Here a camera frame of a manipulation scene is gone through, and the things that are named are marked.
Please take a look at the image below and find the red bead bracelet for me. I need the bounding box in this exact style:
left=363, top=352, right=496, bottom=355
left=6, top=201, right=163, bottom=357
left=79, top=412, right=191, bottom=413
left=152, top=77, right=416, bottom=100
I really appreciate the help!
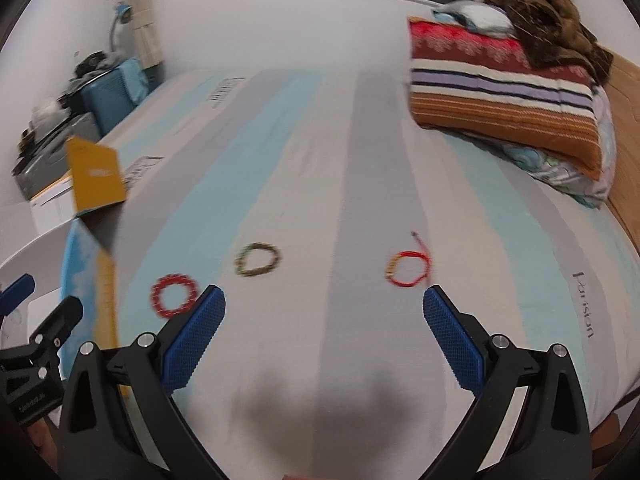
left=150, top=273, right=201, bottom=319

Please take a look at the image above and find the brown wooden bead bracelet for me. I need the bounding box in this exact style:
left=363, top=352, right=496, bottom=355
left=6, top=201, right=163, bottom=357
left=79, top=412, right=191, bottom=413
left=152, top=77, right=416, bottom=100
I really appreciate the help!
left=234, top=242, right=282, bottom=278

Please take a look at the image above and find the red cord gold charm bracelet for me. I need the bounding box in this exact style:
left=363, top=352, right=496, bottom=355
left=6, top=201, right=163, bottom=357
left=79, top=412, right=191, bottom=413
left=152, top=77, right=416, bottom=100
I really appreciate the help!
left=384, top=230, right=433, bottom=290

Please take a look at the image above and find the white blue yellow cardboard box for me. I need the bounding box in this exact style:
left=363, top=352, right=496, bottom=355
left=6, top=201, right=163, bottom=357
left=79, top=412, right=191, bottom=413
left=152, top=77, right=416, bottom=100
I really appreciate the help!
left=1, top=136, right=126, bottom=376

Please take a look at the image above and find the grey suitcase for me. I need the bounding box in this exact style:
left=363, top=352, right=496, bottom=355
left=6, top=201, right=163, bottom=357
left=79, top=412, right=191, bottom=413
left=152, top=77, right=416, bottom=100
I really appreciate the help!
left=12, top=113, right=101, bottom=200

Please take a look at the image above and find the teal suitcase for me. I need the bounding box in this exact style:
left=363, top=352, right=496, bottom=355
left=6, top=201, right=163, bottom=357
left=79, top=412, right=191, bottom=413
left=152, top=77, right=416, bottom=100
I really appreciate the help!
left=78, top=58, right=150, bottom=136

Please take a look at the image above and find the floral pillow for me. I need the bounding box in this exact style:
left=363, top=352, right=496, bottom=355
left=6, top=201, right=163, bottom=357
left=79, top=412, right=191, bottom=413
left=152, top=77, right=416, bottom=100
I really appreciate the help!
left=471, top=86, right=617, bottom=208

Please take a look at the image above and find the striped bed sheet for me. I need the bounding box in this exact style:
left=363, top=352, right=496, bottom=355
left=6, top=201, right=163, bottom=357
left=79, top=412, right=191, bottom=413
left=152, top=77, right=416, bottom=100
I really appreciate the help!
left=96, top=70, right=639, bottom=479

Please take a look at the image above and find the blue desk lamp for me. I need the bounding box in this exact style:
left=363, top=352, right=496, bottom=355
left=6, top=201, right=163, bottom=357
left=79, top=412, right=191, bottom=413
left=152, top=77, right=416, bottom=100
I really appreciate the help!
left=110, top=1, right=134, bottom=58

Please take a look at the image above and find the beige curtain left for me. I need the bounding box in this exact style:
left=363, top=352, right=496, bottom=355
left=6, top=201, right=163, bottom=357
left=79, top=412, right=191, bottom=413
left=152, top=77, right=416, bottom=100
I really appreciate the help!
left=124, top=0, right=164, bottom=68

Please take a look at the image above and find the striped folded quilt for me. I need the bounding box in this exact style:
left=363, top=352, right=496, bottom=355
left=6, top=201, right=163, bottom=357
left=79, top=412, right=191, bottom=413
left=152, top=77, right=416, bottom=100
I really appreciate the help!
left=408, top=18, right=603, bottom=180

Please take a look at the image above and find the brown fur coat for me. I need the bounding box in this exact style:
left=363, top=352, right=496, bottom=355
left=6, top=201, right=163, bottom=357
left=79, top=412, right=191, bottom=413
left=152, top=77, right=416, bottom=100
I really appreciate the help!
left=485, top=0, right=614, bottom=86

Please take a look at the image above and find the white folded garment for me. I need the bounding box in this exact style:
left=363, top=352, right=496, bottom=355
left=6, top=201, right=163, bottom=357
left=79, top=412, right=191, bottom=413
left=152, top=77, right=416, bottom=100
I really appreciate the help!
left=432, top=0, right=515, bottom=38

